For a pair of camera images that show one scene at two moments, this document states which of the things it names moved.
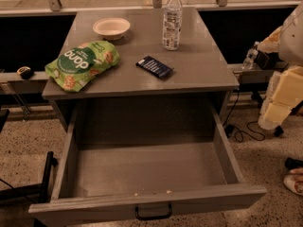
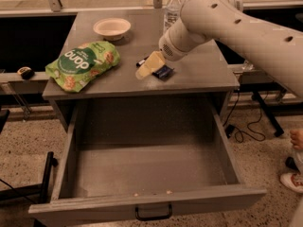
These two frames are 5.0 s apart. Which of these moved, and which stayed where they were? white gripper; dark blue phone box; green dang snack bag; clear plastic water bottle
Moved: white gripper
Stayed: dark blue phone box; clear plastic water bottle; green dang snack bag
